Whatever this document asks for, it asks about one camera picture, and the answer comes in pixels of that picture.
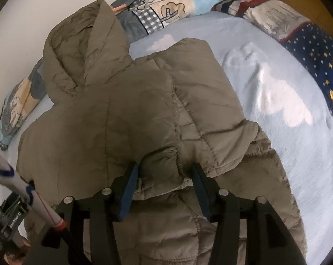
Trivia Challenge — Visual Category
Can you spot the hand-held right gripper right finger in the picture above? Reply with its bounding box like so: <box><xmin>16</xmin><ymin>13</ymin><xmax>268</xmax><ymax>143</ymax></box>
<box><xmin>191</xmin><ymin>163</ymin><xmax>307</xmax><ymax>265</ymax></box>

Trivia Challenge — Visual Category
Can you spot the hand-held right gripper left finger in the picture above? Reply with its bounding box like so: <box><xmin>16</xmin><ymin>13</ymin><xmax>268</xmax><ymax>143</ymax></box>
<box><xmin>24</xmin><ymin>162</ymin><xmax>141</xmax><ymax>265</ymax></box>

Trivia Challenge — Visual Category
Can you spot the olive hooded puffer jacket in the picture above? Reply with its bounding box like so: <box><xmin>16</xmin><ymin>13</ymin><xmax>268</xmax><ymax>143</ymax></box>
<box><xmin>16</xmin><ymin>0</ymin><xmax>307</xmax><ymax>265</ymax></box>

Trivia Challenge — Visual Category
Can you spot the person's left hand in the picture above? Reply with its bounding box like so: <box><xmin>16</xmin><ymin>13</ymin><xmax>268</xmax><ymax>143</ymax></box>
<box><xmin>4</xmin><ymin>237</ymin><xmax>32</xmax><ymax>260</ymax></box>

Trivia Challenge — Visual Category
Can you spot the white sleeved arm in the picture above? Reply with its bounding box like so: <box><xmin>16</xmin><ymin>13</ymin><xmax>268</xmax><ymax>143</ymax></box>
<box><xmin>0</xmin><ymin>146</ymin><xmax>68</xmax><ymax>231</ymax></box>

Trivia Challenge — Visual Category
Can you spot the light blue cloud bed sheet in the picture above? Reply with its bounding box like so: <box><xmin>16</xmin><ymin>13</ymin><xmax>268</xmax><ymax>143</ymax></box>
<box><xmin>7</xmin><ymin>14</ymin><xmax>333</xmax><ymax>265</ymax></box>

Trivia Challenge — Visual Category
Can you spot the navy star striped quilt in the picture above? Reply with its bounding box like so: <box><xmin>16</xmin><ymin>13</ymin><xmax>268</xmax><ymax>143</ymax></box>
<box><xmin>211</xmin><ymin>0</ymin><xmax>333</xmax><ymax>116</ymax></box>

